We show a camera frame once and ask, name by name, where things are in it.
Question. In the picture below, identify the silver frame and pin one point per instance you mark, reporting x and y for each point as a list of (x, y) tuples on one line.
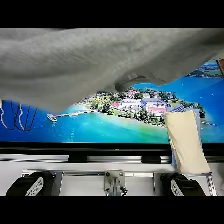
[(93, 166)]

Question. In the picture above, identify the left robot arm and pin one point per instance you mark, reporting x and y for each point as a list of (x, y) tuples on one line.
[(30, 185)]

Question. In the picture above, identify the cream garment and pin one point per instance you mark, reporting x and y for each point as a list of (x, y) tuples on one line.
[(186, 143)]

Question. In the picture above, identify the grey T-shirt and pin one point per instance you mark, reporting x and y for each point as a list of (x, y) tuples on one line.
[(83, 60)]

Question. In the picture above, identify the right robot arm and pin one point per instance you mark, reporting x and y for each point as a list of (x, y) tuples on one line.
[(186, 186)]

